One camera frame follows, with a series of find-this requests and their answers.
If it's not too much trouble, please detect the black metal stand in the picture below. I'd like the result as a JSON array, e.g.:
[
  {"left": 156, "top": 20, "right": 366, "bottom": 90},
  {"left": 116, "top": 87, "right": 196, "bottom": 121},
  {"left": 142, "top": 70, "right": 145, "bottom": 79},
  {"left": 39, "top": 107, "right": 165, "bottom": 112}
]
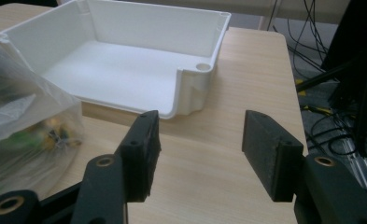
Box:
[{"left": 296, "top": 60, "right": 367, "bottom": 157}]

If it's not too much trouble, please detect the green snack packet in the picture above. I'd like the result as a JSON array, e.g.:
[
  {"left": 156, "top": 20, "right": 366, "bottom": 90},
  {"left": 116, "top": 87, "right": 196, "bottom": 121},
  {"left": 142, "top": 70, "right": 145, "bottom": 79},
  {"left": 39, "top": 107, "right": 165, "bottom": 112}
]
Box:
[{"left": 2, "top": 130, "right": 49, "bottom": 152}]

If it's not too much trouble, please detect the black curtain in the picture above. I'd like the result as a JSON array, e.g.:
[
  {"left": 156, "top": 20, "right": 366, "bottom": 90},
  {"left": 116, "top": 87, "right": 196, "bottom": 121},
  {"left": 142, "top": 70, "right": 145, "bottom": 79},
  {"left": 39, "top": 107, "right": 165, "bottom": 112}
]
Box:
[{"left": 320, "top": 0, "right": 367, "bottom": 73}]

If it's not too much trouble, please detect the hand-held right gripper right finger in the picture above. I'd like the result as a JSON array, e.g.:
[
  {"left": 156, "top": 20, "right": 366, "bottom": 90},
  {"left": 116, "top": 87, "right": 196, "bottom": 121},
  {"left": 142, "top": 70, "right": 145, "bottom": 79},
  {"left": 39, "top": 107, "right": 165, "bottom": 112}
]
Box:
[{"left": 242, "top": 109, "right": 305, "bottom": 203}]

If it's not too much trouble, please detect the beige wooden desk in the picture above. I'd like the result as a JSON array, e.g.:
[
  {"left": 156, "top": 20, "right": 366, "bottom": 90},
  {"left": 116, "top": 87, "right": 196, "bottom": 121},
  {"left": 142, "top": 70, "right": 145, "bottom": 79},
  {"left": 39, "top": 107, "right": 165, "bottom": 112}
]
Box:
[{"left": 134, "top": 0, "right": 352, "bottom": 31}]

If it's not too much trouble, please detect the black orange chips bag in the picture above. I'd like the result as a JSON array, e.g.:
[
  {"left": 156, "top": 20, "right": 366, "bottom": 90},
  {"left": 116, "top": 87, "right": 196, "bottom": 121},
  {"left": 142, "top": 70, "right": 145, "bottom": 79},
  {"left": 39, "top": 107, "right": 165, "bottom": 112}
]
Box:
[{"left": 42, "top": 119, "right": 82, "bottom": 151}]

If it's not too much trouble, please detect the aluminium floor rail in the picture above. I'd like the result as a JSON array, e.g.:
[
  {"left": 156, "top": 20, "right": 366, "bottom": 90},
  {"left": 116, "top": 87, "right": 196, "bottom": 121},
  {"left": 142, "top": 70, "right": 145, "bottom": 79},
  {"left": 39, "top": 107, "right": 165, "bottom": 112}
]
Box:
[{"left": 339, "top": 136, "right": 367, "bottom": 195}]

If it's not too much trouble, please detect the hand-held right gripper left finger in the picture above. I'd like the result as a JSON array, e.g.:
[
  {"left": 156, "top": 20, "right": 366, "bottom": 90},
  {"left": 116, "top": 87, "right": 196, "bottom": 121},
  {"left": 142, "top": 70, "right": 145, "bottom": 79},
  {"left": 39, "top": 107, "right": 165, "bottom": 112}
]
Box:
[{"left": 115, "top": 109, "right": 162, "bottom": 203}]

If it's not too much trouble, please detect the clear plastic shopping bag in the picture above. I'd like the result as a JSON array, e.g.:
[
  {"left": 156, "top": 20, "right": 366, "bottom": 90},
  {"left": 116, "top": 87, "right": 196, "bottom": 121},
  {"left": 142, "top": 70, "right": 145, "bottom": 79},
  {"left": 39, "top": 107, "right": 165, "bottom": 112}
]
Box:
[{"left": 0, "top": 31, "right": 86, "bottom": 203}]

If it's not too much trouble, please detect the yellow tape piece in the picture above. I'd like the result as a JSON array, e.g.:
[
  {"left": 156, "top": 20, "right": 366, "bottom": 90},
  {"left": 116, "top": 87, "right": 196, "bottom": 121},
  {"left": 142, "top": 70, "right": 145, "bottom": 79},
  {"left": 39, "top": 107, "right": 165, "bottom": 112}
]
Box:
[{"left": 295, "top": 78, "right": 306, "bottom": 96}]

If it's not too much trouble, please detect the white plastic bin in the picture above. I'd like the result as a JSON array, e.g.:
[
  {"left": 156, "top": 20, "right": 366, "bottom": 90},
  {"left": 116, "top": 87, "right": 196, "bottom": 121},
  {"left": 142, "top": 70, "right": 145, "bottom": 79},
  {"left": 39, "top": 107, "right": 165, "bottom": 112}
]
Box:
[{"left": 0, "top": 0, "right": 232, "bottom": 120}]

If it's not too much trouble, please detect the bundle of black floor cables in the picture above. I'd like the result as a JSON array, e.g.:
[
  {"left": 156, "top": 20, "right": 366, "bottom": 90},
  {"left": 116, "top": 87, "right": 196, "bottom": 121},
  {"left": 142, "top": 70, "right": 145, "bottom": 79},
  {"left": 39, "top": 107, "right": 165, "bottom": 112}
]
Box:
[{"left": 266, "top": 0, "right": 360, "bottom": 157}]

